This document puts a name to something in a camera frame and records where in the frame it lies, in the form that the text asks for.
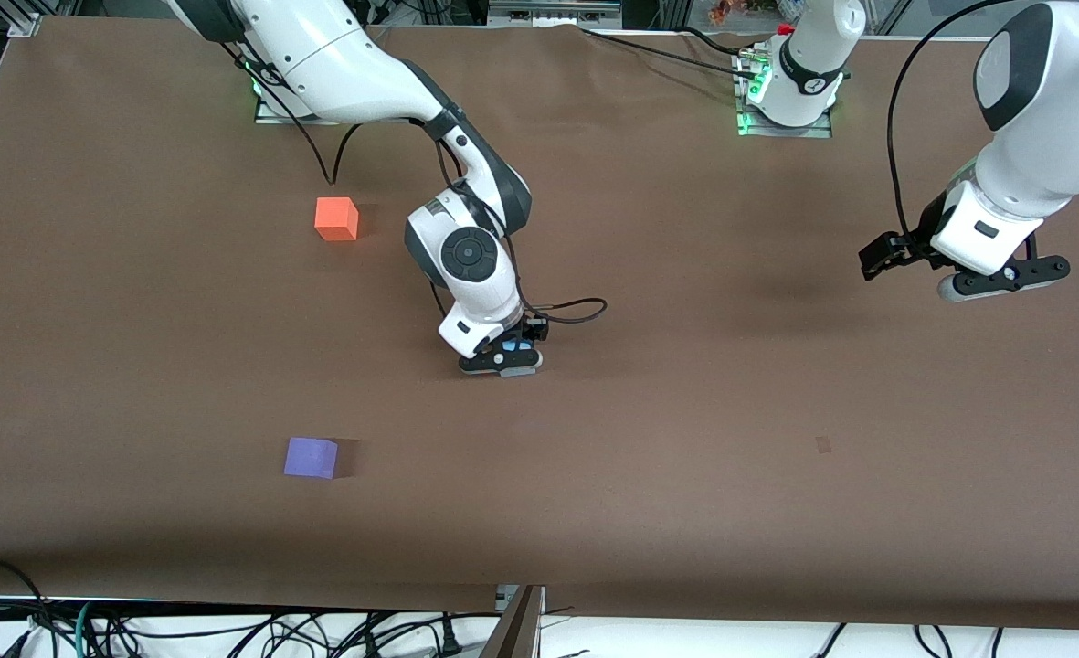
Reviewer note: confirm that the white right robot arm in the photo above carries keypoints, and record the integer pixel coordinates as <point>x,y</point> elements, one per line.
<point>320,46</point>

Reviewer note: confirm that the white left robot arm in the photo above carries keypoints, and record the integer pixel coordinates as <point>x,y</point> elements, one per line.
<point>1051,110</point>

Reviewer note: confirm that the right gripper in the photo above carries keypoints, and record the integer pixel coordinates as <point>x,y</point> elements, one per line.
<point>529,328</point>

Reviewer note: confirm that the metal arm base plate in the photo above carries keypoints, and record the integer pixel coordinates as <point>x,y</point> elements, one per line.
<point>274,114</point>
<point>813,130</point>

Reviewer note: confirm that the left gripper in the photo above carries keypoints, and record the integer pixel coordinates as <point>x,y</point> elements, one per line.
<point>925,230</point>

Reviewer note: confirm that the purple foam block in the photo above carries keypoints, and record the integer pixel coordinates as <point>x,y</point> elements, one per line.
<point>311,457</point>

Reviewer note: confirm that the aluminium profile post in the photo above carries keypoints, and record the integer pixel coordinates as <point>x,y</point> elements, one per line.
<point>516,626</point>

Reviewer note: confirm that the orange foam block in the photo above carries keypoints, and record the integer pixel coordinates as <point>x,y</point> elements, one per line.
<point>336,219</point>

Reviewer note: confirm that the aluminium frame corner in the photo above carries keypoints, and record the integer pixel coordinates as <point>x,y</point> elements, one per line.
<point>26,20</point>

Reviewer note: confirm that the grey device box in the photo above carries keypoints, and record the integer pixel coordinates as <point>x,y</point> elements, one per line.
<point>553,11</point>

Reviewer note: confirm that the light blue foam block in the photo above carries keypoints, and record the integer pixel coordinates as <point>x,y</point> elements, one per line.
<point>511,347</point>

